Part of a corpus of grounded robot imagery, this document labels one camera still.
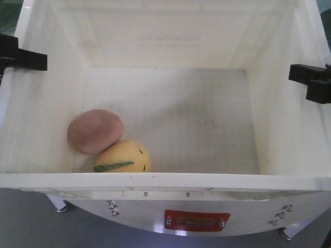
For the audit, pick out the white plastic tote crate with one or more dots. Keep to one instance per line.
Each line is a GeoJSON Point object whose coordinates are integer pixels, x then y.
{"type": "Point", "coordinates": [202, 84]}

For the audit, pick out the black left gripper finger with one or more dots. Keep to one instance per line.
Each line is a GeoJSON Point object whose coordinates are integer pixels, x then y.
{"type": "Point", "coordinates": [14, 57]}

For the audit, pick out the pink plush ball toy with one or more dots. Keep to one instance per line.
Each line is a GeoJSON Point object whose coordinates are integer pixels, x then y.
{"type": "Point", "coordinates": [94, 131]}

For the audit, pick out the red warning label plate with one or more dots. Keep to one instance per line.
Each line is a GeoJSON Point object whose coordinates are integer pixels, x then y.
{"type": "Point", "coordinates": [195, 221]}

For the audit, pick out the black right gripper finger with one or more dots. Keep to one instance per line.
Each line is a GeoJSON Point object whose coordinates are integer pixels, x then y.
{"type": "Point", "coordinates": [305, 73]}
{"type": "Point", "coordinates": [319, 91]}

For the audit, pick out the yellow plush ball toy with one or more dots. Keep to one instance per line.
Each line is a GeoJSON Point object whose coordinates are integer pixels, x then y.
{"type": "Point", "coordinates": [124, 157]}

